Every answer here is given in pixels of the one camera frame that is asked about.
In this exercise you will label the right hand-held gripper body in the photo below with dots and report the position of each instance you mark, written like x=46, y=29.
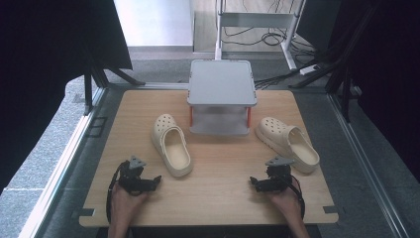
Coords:
x=279, y=175

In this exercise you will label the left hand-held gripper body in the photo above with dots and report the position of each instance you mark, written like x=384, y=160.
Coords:
x=131, y=177

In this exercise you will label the person's left hand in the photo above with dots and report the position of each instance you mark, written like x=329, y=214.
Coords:
x=124, y=206

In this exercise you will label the person's right hand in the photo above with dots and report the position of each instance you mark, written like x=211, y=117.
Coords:
x=290, y=205

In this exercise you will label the cream clog shoe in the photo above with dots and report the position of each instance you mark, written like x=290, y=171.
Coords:
x=171, y=145
x=290, y=142

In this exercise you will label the grey two-tier shoe rack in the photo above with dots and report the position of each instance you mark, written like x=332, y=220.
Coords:
x=221, y=86

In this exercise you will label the black tripod stand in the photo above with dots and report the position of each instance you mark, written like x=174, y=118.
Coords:
x=336, y=69
x=99, y=79

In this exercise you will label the white power strip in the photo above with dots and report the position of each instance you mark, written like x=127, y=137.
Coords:
x=308, y=69

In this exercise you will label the black curtain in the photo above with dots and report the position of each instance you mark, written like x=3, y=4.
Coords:
x=386, y=66
x=49, y=66

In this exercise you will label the white metal stand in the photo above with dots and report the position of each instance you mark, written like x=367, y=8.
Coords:
x=254, y=20

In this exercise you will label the aluminium frame rail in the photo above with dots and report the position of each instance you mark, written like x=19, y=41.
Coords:
x=62, y=165
x=363, y=158

